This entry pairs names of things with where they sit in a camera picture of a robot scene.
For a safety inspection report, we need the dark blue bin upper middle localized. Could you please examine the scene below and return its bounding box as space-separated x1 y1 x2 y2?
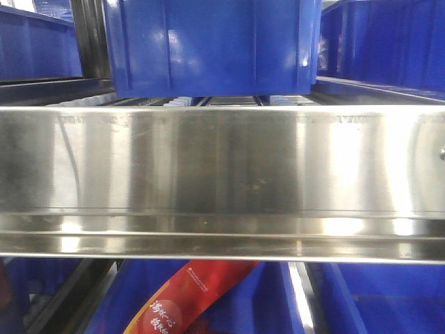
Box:
104 1 321 97

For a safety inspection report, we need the dark blue bin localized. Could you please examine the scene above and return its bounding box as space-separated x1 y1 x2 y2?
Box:
318 1 444 92
1 257 88 333
1 6 83 81
104 1 321 97
85 260 304 333
310 263 444 333

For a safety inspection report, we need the dark blue bin lower middle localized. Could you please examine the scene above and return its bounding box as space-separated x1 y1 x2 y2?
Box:
85 260 304 333

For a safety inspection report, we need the dark blue bin lower right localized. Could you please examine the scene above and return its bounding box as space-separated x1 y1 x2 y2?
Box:
310 263 444 333

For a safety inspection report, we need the dark blue bin upper right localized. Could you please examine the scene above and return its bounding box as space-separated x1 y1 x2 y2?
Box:
318 1 444 92

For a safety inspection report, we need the dark blue bin upper left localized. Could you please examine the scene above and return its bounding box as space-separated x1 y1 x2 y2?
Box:
1 6 83 81

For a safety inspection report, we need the dark blue bin lower left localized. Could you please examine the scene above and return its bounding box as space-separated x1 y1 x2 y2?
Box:
1 257 88 333

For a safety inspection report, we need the red snack bag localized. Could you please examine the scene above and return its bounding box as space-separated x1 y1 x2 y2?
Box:
124 260 259 333

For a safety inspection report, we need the stainless steel shelf rail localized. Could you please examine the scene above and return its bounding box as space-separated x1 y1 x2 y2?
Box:
1 105 444 264

